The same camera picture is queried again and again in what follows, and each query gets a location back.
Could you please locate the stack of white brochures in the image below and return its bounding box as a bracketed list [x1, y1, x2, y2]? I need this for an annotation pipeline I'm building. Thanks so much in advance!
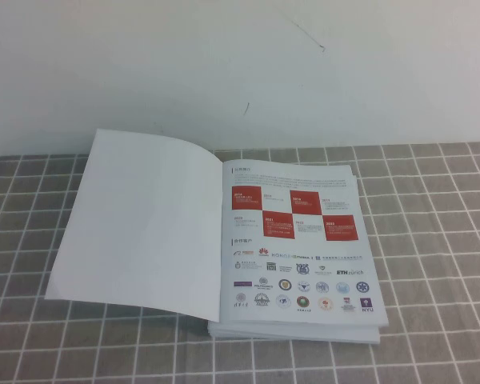
[206, 164, 389, 346]

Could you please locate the grey checked tablecloth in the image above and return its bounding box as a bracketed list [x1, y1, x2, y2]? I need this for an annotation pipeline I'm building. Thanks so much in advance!
[0, 142, 480, 384]

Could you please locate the white product brochure book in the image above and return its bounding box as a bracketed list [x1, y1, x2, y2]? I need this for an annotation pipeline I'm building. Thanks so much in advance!
[44, 128, 389, 327]

